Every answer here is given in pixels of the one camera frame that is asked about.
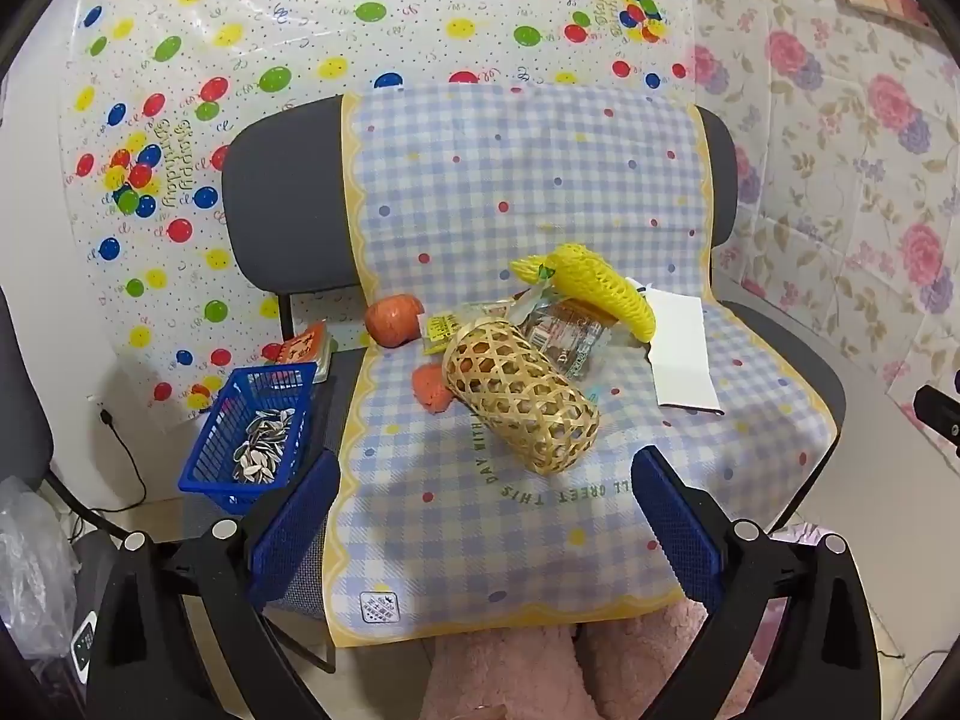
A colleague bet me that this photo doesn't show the clear plastic snack wrapper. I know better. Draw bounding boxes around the clear plastic snack wrapper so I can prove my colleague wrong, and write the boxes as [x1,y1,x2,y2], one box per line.
[517,296,623,380]

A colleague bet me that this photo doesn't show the pile of sunflower seed shells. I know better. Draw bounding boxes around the pile of sunflower seed shells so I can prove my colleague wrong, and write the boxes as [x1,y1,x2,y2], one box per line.
[231,406,297,485]

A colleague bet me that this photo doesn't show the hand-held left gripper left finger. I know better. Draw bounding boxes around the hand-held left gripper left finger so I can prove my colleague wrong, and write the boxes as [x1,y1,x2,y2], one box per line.
[86,450,342,720]

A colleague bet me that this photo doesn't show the yellow foam fruit net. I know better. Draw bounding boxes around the yellow foam fruit net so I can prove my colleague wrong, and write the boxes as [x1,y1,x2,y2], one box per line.
[510,242,657,341]

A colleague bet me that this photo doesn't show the pink fluffy pants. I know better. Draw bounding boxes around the pink fluffy pants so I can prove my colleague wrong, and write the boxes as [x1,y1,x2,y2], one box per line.
[427,600,758,720]

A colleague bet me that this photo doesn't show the woven bamboo basket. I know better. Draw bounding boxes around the woven bamboo basket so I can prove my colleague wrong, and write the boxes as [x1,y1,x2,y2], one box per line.
[442,319,601,477]

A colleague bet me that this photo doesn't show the black power cable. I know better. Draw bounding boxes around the black power cable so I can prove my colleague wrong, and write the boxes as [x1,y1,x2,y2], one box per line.
[96,405,147,515]

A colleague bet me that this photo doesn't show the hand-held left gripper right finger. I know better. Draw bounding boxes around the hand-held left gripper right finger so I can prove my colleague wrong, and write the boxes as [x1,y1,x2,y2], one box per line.
[630,444,882,720]

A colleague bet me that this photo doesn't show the red printed packet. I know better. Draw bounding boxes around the red printed packet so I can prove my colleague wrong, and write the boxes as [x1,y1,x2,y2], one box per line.
[262,321,338,383]

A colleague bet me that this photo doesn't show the white paper sheet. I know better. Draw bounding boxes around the white paper sheet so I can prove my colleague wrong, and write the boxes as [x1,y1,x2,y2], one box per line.
[641,286,725,415]

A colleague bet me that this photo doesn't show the clear plastic bag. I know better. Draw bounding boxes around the clear plastic bag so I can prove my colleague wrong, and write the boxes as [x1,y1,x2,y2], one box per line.
[0,476,80,661]

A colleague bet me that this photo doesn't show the balloon print plastic sheet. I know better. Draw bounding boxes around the balloon print plastic sheet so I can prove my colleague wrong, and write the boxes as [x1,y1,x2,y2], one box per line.
[67,0,698,421]

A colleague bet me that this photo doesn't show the blue plastic basket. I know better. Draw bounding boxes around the blue plastic basket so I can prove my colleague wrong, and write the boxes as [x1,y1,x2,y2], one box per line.
[178,362,320,515]

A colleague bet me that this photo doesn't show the orange fruit lower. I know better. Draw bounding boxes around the orange fruit lower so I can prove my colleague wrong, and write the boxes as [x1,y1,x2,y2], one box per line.
[412,364,458,415]

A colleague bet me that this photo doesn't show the grey office chair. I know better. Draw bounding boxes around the grey office chair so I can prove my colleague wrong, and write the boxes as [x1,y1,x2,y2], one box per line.
[221,94,848,676]

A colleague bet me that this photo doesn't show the yellow snack wrapper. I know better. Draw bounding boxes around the yellow snack wrapper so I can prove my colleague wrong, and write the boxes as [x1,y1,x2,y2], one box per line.
[421,302,518,356]

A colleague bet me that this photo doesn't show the floral print wall sheet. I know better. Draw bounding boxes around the floral print wall sheet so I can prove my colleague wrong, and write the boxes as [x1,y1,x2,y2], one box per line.
[686,0,960,458]

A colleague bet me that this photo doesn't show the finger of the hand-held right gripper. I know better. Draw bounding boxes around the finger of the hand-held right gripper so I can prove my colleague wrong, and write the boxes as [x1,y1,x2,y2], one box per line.
[913,385,960,458]

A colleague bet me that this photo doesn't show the large orange peel piece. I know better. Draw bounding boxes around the large orange peel piece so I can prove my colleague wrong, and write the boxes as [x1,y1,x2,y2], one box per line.
[365,294,426,348]

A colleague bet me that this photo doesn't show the black box with label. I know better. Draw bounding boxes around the black box with label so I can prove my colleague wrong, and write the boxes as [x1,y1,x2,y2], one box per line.
[67,532,121,691]

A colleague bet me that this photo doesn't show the blue checkered dotted blanket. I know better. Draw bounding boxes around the blue checkered dotted blanket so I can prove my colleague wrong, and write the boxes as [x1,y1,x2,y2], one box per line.
[319,82,839,646]

